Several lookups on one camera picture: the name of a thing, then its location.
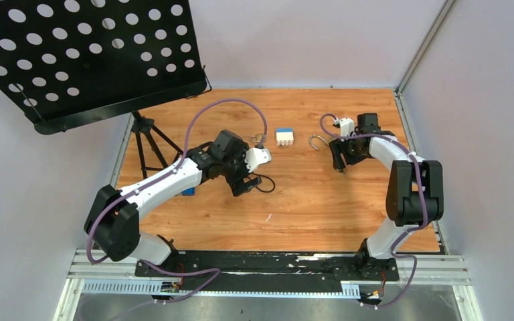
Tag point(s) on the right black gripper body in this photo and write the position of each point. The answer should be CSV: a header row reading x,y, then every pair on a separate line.
x,y
352,154

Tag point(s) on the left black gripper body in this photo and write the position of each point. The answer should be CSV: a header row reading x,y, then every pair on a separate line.
x,y
235,168

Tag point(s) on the brass padlock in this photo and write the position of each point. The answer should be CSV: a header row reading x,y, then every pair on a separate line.
x,y
255,139
315,141

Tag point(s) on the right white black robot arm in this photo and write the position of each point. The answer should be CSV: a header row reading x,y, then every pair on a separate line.
x,y
414,197

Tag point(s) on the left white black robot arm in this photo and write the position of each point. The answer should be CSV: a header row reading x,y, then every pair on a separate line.
x,y
113,223

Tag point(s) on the blue small block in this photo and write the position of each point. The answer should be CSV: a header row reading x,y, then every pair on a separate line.
x,y
188,192

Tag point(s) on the white blue toy block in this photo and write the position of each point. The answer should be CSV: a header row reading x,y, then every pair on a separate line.
x,y
284,136

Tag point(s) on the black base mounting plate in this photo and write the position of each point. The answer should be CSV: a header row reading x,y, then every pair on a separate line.
x,y
279,272

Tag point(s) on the black tripod stand legs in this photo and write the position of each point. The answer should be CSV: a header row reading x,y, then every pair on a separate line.
x,y
144,127

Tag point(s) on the black perforated music stand desk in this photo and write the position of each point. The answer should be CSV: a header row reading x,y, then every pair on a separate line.
x,y
67,64

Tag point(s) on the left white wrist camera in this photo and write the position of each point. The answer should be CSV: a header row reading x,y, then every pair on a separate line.
x,y
256,157

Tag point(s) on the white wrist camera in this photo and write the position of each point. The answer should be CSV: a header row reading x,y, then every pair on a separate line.
x,y
346,126
256,157

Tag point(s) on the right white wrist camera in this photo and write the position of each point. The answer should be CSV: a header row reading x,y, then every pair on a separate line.
x,y
346,126

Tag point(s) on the aluminium frame rails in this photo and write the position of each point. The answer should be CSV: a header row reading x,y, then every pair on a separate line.
x,y
133,276

